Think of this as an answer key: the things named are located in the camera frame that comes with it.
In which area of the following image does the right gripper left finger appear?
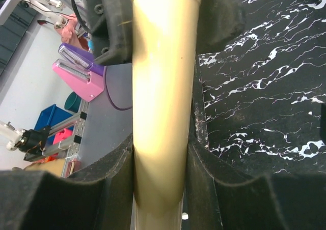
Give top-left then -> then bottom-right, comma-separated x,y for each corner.
1,135 -> 133,229

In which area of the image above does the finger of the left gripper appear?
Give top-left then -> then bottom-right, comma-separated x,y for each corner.
197,0 -> 246,54
86,0 -> 132,65

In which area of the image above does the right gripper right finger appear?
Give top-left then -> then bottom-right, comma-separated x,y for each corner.
185,136 -> 325,229

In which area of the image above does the yellow microphone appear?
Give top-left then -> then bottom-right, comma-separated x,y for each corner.
132,0 -> 201,229

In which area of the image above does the purple metronome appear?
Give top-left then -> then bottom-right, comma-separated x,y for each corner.
58,43 -> 104,76

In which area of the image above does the pink metronome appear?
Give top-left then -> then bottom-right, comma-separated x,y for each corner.
52,59 -> 104,102

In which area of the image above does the blue plastic bin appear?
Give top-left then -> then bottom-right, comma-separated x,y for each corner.
34,104 -> 72,130

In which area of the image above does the teal bucket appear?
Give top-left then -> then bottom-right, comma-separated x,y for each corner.
64,92 -> 82,113

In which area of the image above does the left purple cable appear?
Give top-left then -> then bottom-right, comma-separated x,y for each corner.
103,66 -> 133,111

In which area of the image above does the aluminium front rail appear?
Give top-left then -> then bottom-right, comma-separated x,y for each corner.
42,111 -> 87,178

